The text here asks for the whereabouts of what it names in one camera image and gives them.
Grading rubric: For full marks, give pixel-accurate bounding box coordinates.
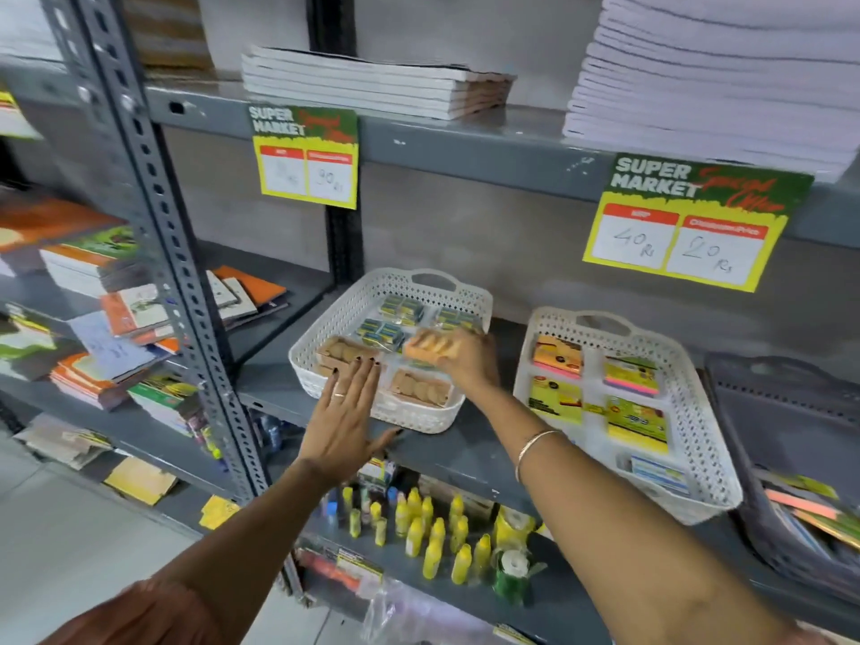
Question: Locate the stack of green orange books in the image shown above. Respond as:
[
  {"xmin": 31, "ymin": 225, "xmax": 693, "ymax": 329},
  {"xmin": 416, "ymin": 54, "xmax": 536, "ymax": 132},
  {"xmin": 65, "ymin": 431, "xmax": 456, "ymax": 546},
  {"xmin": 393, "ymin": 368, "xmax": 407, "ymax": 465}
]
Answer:
[{"xmin": 39, "ymin": 226, "xmax": 146, "ymax": 297}]

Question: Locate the grey metal shelf rack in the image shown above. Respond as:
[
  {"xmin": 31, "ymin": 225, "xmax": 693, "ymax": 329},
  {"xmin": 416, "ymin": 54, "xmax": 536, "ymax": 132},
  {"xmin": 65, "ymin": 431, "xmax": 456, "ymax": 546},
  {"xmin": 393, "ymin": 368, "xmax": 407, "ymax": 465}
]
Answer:
[
  {"xmin": 67, "ymin": 0, "xmax": 860, "ymax": 645},
  {"xmin": 0, "ymin": 0, "xmax": 337, "ymax": 539}
]

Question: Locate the white blue note pack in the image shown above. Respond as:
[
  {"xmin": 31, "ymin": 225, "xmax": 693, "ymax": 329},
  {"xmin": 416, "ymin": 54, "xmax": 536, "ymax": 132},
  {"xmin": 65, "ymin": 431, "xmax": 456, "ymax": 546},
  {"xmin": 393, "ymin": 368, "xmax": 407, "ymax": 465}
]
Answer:
[{"xmin": 628, "ymin": 454, "xmax": 692, "ymax": 497}]

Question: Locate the orange pink sticky note pack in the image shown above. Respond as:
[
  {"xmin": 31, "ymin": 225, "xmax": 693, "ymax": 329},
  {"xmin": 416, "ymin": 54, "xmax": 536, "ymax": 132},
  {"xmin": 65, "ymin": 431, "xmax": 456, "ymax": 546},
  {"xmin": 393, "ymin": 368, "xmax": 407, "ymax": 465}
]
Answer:
[{"xmin": 532, "ymin": 335, "xmax": 584, "ymax": 381}]

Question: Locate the brown cardboard box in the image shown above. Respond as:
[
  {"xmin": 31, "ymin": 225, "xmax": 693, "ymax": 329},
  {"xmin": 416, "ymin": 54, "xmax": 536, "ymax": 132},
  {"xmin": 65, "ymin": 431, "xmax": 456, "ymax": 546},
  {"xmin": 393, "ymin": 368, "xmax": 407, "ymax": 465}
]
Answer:
[{"xmin": 418, "ymin": 473, "xmax": 496, "ymax": 522}]

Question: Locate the grey plastic basket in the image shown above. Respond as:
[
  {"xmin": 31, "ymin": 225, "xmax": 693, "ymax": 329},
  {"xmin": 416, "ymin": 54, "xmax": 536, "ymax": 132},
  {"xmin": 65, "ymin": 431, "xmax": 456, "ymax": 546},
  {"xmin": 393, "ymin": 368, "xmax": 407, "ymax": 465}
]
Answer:
[{"xmin": 701, "ymin": 352, "xmax": 860, "ymax": 606}]

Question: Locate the yellow green sticky note pack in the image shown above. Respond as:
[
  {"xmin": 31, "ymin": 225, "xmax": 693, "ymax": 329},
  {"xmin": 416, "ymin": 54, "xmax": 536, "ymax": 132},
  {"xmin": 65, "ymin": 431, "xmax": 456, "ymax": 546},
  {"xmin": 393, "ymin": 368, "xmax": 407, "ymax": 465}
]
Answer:
[{"xmin": 527, "ymin": 376, "xmax": 584, "ymax": 426}]

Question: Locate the stack of orange edged books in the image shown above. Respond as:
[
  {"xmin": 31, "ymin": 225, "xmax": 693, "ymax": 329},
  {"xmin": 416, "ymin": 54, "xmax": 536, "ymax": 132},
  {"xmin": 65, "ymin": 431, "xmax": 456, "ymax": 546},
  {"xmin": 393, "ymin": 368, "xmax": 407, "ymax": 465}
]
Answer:
[{"xmin": 50, "ymin": 352, "xmax": 170, "ymax": 412}]

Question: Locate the clear plastic bag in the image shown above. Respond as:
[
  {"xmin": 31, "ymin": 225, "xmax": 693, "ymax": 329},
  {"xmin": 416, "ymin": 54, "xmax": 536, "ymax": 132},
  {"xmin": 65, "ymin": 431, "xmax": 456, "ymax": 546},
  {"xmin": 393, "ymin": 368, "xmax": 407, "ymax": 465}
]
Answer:
[{"xmin": 361, "ymin": 576, "xmax": 501, "ymax": 645}]

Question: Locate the low stack of white notebooks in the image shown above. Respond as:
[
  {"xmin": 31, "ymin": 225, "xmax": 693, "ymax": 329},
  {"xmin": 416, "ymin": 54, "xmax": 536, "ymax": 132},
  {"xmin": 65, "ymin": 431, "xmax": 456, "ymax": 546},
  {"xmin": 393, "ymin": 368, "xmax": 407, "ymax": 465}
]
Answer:
[{"xmin": 240, "ymin": 45, "xmax": 517, "ymax": 122}]

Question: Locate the large yellow sticky note pack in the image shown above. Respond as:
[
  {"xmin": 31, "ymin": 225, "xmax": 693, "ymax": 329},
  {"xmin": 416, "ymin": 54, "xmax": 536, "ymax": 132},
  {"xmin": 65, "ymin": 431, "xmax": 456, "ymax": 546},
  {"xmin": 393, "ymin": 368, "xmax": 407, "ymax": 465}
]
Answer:
[{"xmin": 606, "ymin": 396, "xmax": 670, "ymax": 455}]

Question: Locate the colourful stationery in basket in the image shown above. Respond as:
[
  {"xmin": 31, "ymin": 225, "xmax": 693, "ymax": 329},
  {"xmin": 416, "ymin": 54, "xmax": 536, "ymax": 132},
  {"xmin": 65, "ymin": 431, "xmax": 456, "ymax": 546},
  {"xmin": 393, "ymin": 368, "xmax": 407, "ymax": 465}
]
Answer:
[{"xmin": 754, "ymin": 469, "xmax": 860, "ymax": 553}]

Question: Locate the green blue small packet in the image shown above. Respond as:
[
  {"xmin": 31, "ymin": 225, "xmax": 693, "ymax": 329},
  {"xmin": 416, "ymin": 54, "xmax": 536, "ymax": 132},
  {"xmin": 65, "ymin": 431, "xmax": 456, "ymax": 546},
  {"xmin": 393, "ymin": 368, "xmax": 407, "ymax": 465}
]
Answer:
[
  {"xmin": 433, "ymin": 306, "xmax": 485, "ymax": 334},
  {"xmin": 355, "ymin": 318, "xmax": 407, "ymax": 350},
  {"xmin": 379, "ymin": 294, "xmax": 426, "ymax": 327}
]

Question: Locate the group of yellow glue bottles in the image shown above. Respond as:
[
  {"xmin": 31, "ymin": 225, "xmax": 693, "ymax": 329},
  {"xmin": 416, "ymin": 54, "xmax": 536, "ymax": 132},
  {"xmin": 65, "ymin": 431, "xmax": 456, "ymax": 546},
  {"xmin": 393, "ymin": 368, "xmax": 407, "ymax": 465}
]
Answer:
[{"xmin": 339, "ymin": 485, "xmax": 495, "ymax": 586}]

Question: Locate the pile of orange books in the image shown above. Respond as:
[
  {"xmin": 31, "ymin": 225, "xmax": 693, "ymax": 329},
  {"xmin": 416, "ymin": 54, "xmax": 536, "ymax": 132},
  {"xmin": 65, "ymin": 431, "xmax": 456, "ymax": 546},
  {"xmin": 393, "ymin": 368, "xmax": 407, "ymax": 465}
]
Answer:
[{"xmin": 0, "ymin": 193, "xmax": 123, "ymax": 277}]

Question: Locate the silver bracelet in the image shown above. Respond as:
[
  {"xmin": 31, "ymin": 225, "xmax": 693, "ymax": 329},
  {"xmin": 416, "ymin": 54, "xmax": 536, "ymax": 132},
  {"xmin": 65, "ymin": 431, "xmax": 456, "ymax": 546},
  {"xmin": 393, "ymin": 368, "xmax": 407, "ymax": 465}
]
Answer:
[{"xmin": 515, "ymin": 430, "xmax": 563, "ymax": 485}]

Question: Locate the yellow plastic packet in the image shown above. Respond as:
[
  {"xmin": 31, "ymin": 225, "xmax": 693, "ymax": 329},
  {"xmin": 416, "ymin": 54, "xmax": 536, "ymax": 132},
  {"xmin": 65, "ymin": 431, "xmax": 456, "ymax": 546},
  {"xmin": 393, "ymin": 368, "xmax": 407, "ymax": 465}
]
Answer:
[{"xmin": 493, "ymin": 505, "xmax": 538, "ymax": 551}]

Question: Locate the stack of green cover books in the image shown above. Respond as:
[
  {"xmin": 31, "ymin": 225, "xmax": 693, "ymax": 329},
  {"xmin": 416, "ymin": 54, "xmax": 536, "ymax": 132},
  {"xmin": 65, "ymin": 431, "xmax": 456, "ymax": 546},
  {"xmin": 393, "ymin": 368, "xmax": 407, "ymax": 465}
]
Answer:
[{"xmin": 127, "ymin": 372, "xmax": 206, "ymax": 438}]

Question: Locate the white paper sheet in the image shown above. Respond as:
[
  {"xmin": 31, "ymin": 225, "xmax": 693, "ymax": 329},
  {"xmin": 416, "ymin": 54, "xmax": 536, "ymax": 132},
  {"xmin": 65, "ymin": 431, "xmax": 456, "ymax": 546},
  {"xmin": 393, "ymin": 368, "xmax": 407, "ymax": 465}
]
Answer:
[{"xmin": 67, "ymin": 309, "xmax": 159, "ymax": 384}]

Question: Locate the orange cover notebook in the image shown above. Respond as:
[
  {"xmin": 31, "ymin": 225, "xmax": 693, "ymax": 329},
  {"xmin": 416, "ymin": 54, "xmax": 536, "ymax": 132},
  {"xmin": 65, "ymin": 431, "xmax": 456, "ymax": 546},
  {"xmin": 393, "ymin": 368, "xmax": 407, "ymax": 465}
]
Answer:
[{"xmin": 211, "ymin": 264, "xmax": 289, "ymax": 311}]

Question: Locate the small printed box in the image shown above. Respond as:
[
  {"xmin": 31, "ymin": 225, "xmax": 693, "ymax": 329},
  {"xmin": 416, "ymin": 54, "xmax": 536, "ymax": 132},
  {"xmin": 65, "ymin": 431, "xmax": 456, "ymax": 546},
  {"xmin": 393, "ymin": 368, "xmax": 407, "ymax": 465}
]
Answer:
[{"xmin": 358, "ymin": 456, "xmax": 399, "ymax": 492}]

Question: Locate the green white book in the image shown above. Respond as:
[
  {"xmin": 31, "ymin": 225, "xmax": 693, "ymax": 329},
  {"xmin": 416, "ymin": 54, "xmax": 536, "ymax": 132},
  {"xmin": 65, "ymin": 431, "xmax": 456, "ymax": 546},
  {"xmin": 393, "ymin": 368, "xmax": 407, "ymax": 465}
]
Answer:
[{"xmin": 0, "ymin": 307, "xmax": 63, "ymax": 381}]

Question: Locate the person's right hand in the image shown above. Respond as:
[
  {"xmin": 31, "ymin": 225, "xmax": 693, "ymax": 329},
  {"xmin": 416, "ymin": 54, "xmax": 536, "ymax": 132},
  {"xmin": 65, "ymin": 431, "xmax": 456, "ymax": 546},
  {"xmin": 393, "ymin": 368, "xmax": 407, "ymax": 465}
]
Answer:
[{"xmin": 405, "ymin": 327, "xmax": 502, "ymax": 398}]

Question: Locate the white cover notebook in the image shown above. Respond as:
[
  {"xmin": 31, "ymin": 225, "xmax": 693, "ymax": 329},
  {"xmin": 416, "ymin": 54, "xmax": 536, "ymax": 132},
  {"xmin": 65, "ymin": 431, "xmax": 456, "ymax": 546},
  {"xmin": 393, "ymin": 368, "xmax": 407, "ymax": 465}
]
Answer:
[{"xmin": 205, "ymin": 269, "xmax": 260, "ymax": 324}]

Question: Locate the pile of loose papers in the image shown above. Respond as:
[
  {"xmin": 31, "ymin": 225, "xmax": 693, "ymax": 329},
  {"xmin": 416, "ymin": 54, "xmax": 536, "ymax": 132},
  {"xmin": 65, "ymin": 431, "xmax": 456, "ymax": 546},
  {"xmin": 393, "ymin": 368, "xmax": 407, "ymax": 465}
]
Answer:
[{"xmin": 13, "ymin": 414, "xmax": 113, "ymax": 471}]

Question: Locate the tall stack of white books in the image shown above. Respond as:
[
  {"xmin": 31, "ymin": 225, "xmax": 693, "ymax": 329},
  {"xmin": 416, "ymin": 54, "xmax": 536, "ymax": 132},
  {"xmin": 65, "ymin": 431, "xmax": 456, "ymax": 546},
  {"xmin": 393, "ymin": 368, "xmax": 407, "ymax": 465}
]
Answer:
[{"xmin": 562, "ymin": 0, "xmax": 860, "ymax": 185}]

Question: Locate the person's left hand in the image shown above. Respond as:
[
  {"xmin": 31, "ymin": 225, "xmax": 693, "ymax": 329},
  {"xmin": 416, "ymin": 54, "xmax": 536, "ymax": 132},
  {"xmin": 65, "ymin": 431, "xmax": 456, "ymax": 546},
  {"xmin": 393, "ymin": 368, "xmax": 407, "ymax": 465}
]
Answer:
[{"xmin": 297, "ymin": 357, "xmax": 404, "ymax": 489}]

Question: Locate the white perforated plastic basket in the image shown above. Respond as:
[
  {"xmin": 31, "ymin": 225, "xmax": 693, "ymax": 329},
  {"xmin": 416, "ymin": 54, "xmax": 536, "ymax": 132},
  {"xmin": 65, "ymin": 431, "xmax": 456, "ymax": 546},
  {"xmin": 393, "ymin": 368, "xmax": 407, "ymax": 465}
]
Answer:
[
  {"xmin": 513, "ymin": 306, "xmax": 744, "ymax": 526},
  {"xmin": 289, "ymin": 267, "xmax": 495, "ymax": 436}
]

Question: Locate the person's left forearm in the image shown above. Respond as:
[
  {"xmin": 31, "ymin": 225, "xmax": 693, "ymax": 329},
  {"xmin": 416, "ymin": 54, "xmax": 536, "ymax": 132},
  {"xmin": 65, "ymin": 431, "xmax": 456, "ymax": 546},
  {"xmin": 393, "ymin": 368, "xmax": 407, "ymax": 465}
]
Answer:
[{"xmin": 40, "ymin": 456, "xmax": 352, "ymax": 645}]

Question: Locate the orange packet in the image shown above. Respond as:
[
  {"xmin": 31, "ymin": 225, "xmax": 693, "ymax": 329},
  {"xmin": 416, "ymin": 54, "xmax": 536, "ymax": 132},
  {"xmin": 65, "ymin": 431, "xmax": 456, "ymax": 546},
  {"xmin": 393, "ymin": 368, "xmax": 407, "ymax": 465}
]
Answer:
[{"xmin": 403, "ymin": 331, "xmax": 464, "ymax": 369}]

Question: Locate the yellow shelf tag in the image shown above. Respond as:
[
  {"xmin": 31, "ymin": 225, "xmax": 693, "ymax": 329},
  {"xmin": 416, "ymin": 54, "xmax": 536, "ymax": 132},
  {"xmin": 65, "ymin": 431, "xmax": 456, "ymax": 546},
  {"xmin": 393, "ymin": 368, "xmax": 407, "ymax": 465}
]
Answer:
[
  {"xmin": 199, "ymin": 494, "xmax": 241, "ymax": 532},
  {"xmin": 103, "ymin": 456, "xmax": 180, "ymax": 507}
]

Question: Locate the person's right forearm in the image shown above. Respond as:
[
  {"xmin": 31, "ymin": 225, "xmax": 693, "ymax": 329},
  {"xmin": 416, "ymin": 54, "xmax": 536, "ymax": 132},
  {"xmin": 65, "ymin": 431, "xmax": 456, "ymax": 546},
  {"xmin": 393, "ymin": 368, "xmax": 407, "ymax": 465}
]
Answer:
[{"xmin": 462, "ymin": 383, "xmax": 817, "ymax": 645}]

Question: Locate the stack of orange white books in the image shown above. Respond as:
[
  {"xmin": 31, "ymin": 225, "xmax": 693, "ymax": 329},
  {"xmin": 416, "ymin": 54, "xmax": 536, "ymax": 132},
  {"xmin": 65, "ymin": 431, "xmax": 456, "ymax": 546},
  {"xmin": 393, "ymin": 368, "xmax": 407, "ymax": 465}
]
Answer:
[{"xmin": 101, "ymin": 282, "xmax": 184, "ymax": 348}]

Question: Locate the brown box of round pieces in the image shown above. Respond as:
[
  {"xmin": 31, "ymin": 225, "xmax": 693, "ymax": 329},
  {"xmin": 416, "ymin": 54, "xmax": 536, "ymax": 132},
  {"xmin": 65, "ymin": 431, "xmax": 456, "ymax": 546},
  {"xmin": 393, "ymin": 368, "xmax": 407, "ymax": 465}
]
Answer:
[
  {"xmin": 387, "ymin": 369, "xmax": 454, "ymax": 409},
  {"xmin": 314, "ymin": 336, "xmax": 382, "ymax": 379}
]

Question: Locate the pink green sticky note pack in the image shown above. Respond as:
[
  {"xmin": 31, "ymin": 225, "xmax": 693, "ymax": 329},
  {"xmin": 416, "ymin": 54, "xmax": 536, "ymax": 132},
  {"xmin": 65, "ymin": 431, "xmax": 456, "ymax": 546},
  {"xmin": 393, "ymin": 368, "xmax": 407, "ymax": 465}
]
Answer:
[{"xmin": 602, "ymin": 356, "xmax": 661, "ymax": 397}]

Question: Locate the large green yellow price label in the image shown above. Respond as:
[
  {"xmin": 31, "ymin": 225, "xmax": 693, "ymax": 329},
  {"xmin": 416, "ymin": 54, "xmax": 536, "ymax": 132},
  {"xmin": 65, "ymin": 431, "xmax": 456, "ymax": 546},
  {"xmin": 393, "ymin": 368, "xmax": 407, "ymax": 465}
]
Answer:
[{"xmin": 582, "ymin": 153, "xmax": 816, "ymax": 294}]

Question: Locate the small green yellow price label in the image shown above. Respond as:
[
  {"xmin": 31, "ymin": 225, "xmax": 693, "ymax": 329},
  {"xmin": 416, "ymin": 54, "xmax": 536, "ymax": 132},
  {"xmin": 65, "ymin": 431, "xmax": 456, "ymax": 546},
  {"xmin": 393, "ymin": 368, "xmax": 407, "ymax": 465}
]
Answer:
[{"xmin": 247, "ymin": 102, "xmax": 360, "ymax": 211}]

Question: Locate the stack of brown books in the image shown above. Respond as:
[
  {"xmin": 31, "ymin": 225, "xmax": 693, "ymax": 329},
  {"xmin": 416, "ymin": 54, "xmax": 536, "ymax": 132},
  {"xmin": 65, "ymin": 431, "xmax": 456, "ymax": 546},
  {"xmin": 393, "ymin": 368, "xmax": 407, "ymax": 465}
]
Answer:
[{"xmin": 121, "ymin": 0, "xmax": 217, "ymax": 72}]

